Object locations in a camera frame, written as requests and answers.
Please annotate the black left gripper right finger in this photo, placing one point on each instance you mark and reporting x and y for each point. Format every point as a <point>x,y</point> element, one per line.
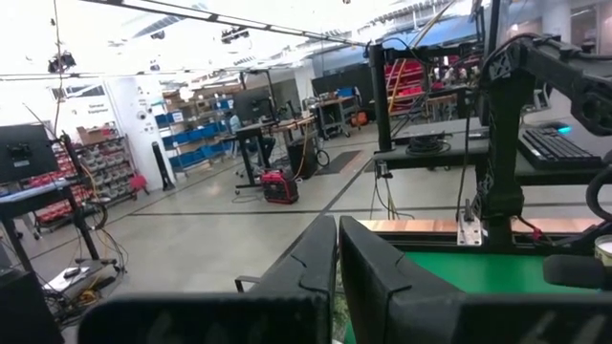
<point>430,315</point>

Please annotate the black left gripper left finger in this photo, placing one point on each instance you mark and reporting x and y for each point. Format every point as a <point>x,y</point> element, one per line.
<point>215,315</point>

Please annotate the silver-lidded tin can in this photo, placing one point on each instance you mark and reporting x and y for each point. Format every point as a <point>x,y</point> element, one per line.
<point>605,248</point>

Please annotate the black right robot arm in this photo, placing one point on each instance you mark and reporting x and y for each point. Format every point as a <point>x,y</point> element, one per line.
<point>502,143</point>

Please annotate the green table mat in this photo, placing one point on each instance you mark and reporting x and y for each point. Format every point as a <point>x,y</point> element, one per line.
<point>478,272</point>

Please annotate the potted green succulent plant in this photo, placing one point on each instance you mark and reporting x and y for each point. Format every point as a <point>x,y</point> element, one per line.
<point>340,306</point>

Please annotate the backlit keyboard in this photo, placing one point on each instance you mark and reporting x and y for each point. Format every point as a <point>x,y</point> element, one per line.
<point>554,148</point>

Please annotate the red portable generator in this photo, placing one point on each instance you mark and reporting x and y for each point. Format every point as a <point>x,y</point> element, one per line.
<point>279,187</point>

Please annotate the red stool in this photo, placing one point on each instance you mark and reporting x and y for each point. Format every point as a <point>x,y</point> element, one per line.
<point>138,183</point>

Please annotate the black bin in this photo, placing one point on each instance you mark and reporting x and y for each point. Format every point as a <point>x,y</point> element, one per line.
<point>301,160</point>

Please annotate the blue storage bin shelving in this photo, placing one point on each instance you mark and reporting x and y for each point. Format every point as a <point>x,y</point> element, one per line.
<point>196,138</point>

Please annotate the small parts bin rack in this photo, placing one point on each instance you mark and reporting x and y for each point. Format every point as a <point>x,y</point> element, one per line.
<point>105,165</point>

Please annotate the black standing desk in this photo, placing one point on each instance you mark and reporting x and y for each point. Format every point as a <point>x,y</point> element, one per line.
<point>253,131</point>

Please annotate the grey equipment cart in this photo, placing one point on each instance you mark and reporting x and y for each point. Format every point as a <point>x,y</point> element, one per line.
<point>449,126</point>

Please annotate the black equipment case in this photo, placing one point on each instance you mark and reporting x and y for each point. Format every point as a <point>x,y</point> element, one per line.
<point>24,310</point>

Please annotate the person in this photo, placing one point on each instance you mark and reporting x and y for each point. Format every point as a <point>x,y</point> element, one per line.
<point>234,123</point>

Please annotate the orange machine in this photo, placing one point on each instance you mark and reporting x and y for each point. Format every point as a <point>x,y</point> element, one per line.
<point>358,118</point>

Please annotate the black workshop desk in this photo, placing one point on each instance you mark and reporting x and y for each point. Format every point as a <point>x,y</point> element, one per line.
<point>28,196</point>

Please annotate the grey workbench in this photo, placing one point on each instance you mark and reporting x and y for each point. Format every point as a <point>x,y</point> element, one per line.
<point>334,112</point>

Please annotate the black cart pole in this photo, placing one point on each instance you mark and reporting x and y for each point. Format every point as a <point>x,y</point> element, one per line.
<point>380,95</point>

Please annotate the red storage shelving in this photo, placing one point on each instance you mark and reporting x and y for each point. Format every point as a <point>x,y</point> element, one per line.
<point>406,81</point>

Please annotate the black background monitor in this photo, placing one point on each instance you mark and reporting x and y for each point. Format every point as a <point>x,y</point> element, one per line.
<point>24,153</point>

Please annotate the black aluminium table frame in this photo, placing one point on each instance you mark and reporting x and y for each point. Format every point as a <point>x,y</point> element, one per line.
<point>430,241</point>

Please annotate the silver metal bracket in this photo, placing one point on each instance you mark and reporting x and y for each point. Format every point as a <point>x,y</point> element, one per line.
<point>468,231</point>

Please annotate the black ceiling camera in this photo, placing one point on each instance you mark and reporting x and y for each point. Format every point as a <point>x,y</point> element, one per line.
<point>234,33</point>
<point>62,62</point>

